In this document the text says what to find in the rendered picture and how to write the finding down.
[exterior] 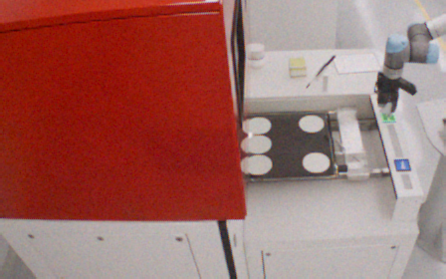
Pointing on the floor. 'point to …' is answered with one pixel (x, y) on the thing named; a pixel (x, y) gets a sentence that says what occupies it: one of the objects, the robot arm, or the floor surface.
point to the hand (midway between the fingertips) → (390, 114)
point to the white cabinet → (331, 258)
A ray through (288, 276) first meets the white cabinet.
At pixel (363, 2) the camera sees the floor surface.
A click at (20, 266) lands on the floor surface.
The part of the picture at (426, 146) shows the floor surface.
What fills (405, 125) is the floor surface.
